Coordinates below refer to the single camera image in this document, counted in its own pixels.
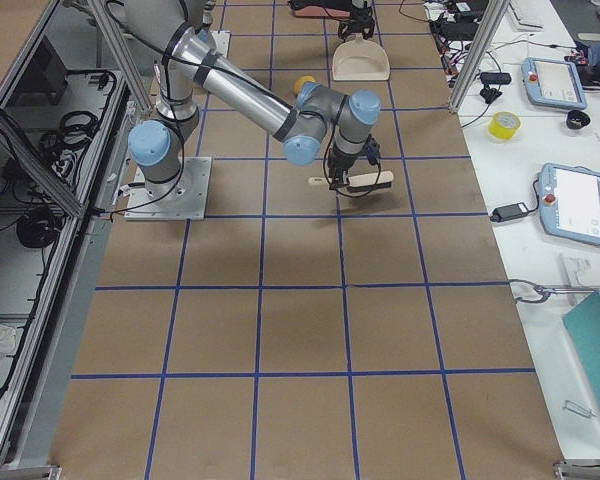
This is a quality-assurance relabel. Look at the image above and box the lower blue teach pendant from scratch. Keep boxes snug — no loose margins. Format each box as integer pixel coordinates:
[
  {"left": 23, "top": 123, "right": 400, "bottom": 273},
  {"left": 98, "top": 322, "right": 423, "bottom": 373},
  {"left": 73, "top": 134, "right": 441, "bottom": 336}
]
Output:
[{"left": 538, "top": 163, "right": 600, "bottom": 247}]

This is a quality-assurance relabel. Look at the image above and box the aluminium frame post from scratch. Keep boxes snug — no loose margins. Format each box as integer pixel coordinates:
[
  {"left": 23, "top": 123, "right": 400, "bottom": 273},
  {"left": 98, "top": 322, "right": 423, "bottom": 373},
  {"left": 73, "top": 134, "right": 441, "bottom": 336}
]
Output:
[{"left": 448, "top": 0, "right": 510, "bottom": 113}]

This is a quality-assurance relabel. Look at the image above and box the beige plastic dustpan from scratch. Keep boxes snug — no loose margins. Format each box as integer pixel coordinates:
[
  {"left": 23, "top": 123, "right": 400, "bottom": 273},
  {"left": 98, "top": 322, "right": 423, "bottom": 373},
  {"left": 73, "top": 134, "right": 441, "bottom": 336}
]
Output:
[{"left": 332, "top": 34, "right": 390, "bottom": 82}]

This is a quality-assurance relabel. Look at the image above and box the upper blue teach pendant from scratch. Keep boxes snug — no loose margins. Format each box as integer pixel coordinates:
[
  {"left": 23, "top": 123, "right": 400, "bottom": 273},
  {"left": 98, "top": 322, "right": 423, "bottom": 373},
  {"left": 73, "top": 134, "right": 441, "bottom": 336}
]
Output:
[{"left": 521, "top": 57, "right": 588, "bottom": 110}]

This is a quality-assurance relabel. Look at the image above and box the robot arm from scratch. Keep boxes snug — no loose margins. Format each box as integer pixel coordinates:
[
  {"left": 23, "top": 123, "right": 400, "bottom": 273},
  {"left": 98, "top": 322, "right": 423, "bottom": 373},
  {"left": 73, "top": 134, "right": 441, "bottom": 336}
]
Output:
[
  {"left": 107, "top": 1, "right": 393, "bottom": 198},
  {"left": 337, "top": 0, "right": 375, "bottom": 41}
]

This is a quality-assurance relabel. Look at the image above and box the black lined trash bin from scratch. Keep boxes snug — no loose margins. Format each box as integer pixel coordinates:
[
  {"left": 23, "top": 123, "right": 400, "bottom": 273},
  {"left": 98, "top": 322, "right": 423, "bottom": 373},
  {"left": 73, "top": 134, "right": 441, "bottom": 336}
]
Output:
[{"left": 287, "top": 0, "right": 353, "bottom": 20}]

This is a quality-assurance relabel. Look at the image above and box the small black bowl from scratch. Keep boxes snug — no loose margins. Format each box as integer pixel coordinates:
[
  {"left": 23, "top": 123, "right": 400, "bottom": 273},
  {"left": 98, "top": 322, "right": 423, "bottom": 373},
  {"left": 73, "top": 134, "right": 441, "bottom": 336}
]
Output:
[{"left": 565, "top": 110, "right": 591, "bottom": 131}]

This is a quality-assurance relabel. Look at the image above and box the yellow tape roll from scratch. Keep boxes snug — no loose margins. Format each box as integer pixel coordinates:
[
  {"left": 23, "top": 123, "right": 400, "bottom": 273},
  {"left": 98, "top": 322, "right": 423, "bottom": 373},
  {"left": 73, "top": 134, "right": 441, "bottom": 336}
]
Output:
[{"left": 488, "top": 111, "right": 521, "bottom": 141}]

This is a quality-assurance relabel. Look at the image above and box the small black power brick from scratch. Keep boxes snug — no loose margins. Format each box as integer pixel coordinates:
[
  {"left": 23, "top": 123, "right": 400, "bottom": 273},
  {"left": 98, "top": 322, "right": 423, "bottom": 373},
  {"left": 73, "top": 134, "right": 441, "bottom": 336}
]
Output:
[{"left": 490, "top": 202, "right": 530, "bottom": 223}]

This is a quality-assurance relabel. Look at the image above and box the beige hand brush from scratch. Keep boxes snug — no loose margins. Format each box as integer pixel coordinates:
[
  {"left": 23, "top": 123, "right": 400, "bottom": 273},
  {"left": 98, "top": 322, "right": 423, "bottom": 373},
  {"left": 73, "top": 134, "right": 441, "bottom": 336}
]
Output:
[{"left": 308, "top": 171, "right": 394, "bottom": 194}]

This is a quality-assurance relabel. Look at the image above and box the blue teach pendant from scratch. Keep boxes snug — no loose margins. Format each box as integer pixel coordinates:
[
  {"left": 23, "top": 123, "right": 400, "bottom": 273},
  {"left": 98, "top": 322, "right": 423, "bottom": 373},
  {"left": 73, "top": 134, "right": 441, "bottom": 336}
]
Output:
[
  {"left": 521, "top": 57, "right": 588, "bottom": 110},
  {"left": 538, "top": 163, "right": 600, "bottom": 247}
]

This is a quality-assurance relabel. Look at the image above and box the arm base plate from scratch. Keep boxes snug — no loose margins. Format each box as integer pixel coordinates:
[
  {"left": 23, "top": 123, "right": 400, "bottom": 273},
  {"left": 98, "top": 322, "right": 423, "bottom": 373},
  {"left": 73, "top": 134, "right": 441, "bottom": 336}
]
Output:
[
  {"left": 198, "top": 29, "right": 231, "bottom": 57},
  {"left": 124, "top": 157, "right": 213, "bottom": 221}
]

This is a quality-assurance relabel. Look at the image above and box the yellow lemon toy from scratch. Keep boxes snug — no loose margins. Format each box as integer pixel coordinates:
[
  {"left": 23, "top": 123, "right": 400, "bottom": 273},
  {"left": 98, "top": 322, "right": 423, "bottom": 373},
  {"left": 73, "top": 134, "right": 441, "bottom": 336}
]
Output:
[{"left": 293, "top": 75, "right": 316, "bottom": 96}]

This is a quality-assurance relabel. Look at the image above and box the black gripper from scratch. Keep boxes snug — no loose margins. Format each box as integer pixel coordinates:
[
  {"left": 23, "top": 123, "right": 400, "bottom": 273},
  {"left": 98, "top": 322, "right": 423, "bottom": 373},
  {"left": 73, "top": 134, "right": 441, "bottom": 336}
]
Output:
[
  {"left": 337, "top": 5, "right": 375, "bottom": 41},
  {"left": 326, "top": 149, "right": 354, "bottom": 191}
]

